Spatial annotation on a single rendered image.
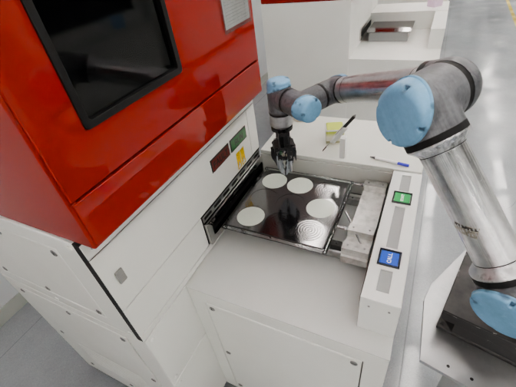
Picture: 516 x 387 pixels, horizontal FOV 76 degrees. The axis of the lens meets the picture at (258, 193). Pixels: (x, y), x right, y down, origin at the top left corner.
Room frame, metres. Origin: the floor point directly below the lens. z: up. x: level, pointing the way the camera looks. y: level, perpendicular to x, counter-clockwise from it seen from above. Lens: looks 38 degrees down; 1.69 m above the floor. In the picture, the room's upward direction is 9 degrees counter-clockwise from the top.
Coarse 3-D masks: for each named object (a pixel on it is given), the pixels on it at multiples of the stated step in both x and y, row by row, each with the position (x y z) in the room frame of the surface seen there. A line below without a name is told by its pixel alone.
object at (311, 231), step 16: (288, 176) 1.07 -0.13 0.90; (304, 176) 1.05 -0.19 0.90; (256, 192) 1.00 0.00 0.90; (272, 192) 0.98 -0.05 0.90; (288, 192) 0.97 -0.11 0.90; (320, 192) 0.94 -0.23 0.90; (336, 192) 0.92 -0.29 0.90; (240, 208) 0.92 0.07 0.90; (272, 208) 0.89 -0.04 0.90; (288, 208) 0.88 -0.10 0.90; (304, 208) 0.86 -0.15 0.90; (336, 208) 0.84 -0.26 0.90; (240, 224) 0.83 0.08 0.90; (256, 224) 0.82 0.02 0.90; (272, 224) 0.81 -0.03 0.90; (288, 224) 0.80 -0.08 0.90; (304, 224) 0.79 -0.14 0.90; (320, 224) 0.77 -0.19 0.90; (304, 240) 0.72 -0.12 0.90; (320, 240) 0.70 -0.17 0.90
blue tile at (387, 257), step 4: (384, 252) 0.57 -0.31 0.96; (388, 252) 0.57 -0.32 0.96; (380, 256) 0.56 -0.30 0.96; (384, 256) 0.55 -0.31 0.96; (388, 256) 0.55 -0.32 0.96; (392, 256) 0.55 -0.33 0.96; (396, 256) 0.55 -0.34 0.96; (380, 260) 0.54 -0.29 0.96; (384, 260) 0.54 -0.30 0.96; (388, 260) 0.54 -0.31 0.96; (392, 260) 0.54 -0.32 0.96; (396, 260) 0.54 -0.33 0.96; (392, 264) 0.53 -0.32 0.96; (396, 264) 0.52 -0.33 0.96
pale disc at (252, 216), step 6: (246, 210) 0.90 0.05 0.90; (252, 210) 0.90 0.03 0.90; (258, 210) 0.89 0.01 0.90; (240, 216) 0.88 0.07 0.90; (246, 216) 0.87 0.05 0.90; (252, 216) 0.87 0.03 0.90; (258, 216) 0.86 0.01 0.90; (264, 216) 0.86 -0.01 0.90; (240, 222) 0.85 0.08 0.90; (246, 222) 0.84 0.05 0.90; (252, 222) 0.84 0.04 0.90; (258, 222) 0.83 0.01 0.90
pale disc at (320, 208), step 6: (312, 204) 0.88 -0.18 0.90; (318, 204) 0.87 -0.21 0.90; (324, 204) 0.87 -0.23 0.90; (330, 204) 0.86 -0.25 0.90; (306, 210) 0.85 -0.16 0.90; (312, 210) 0.85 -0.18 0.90; (318, 210) 0.84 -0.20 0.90; (324, 210) 0.84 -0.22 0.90; (330, 210) 0.83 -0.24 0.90; (312, 216) 0.82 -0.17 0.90; (318, 216) 0.81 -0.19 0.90; (324, 216) 0.81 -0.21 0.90
